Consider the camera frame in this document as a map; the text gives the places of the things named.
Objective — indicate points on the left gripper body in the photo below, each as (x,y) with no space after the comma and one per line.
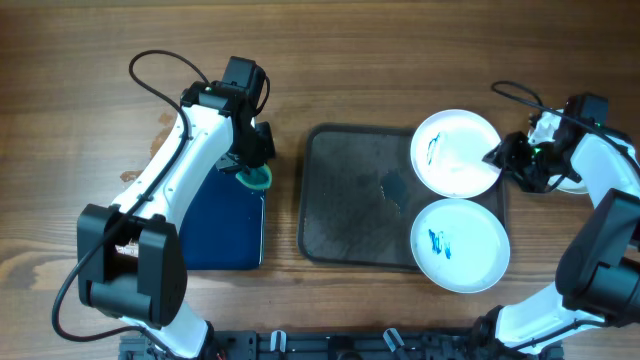
(250,149)

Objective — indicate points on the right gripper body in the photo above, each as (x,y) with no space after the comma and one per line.
(531,165)

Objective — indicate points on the green sponge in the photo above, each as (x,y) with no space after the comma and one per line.
(258,179)

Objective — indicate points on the white plate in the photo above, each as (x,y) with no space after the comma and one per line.
(447,152)
(568,186)
(460,245)

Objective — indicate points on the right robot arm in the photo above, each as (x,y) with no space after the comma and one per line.
(595,285)

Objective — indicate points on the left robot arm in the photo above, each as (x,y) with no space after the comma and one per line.
(130,264)

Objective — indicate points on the blue water tray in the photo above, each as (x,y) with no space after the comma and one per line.
(223,228)

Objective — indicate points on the dark brown serving tray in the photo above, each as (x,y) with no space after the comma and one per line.
(359,197)

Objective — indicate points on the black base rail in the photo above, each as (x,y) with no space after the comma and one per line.
(387,345)

